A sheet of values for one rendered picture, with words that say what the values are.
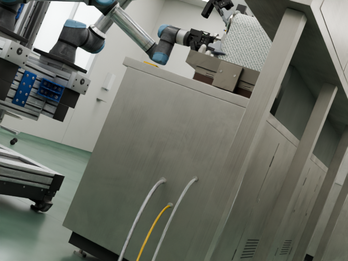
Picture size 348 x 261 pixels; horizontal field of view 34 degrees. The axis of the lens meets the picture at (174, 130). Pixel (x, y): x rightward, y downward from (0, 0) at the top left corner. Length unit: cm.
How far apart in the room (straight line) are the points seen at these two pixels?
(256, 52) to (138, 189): 82
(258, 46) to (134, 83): 59
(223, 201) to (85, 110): 678
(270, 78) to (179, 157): 73
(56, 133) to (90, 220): 560
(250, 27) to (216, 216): 118
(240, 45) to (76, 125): 590
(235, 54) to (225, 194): 106
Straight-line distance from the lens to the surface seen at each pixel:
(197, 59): 252
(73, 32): 320
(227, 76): 244
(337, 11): 211
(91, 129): 877
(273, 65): 181
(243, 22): 273
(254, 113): 179
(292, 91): 274
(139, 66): 255
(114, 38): 852
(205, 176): 234
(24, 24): 307
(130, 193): 246
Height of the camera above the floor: 60
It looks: 2 degrees up
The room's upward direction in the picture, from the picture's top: 22 degrees clockwise
